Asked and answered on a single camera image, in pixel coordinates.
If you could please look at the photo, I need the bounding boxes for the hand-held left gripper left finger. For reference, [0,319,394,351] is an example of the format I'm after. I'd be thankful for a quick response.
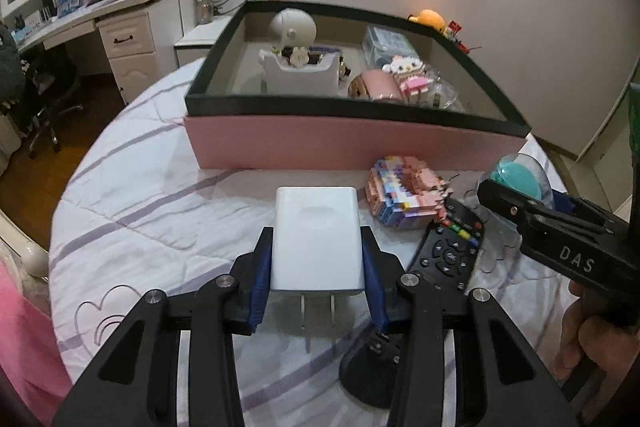
[52,227,275,427]

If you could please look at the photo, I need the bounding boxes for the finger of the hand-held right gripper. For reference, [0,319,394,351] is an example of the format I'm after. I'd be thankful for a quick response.
[476,178,556,233]
[550,189,621,228]

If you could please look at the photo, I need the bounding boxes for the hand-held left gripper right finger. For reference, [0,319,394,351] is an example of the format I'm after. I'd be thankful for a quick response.
[360,227,581,427]

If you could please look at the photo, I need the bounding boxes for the white charger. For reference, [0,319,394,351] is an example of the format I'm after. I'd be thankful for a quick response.
[270,186,368,355]

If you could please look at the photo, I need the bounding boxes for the pink box with black rim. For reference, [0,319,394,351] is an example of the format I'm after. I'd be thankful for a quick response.
[184,0,532,172]

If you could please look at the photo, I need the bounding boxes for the rose gold roll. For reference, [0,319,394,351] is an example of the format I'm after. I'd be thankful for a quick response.
[347,69,403,102]

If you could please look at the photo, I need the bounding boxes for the clear plastic box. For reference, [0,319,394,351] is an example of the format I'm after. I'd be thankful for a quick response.
[362,26,418,65]

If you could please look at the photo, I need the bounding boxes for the white eared holder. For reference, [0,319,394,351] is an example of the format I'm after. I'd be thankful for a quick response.
[258,47,341,96]

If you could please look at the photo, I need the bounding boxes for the white sphere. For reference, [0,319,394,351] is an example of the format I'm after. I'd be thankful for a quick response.
[269,8,317,52]

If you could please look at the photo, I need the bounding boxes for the person's right hand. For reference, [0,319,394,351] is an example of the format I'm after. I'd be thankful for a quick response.
[556,279,640,373]

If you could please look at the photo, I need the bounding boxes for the black oval device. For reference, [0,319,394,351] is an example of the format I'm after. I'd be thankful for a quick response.
[339,327,401,409]

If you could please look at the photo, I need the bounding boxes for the pink block toy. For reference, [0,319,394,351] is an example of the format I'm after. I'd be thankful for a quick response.
[367,155,453,228]

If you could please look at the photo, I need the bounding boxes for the clear plastic bag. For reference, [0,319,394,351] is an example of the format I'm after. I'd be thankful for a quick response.
[400,72,463,110]

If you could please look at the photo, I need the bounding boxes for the kitty block figure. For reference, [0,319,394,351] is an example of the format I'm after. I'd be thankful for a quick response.
[382,53,431,100]

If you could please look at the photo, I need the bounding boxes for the red printed box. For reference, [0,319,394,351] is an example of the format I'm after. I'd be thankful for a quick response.
[442,22,473,52]

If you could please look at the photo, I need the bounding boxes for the orange octopus plush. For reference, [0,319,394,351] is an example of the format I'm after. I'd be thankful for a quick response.
[407,9,447,35]

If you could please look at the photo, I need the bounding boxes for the pink blanket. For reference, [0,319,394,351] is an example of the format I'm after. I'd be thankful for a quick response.
[0,262,73,427]

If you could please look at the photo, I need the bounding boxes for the white side cabinet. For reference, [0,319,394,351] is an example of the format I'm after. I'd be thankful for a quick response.
[173,14,236,68]

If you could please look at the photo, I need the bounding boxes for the white desk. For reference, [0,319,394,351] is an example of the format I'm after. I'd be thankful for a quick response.
[0,0,206,105]

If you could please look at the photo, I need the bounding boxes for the black office chair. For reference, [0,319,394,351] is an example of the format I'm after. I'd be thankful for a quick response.
[0,22,83,158]

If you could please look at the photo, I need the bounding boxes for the grey jacket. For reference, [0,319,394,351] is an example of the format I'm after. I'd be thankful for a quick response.
[0,22,26,98]

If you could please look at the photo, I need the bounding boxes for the white bed frame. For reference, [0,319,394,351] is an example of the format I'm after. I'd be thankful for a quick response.
[0,207,51,280]

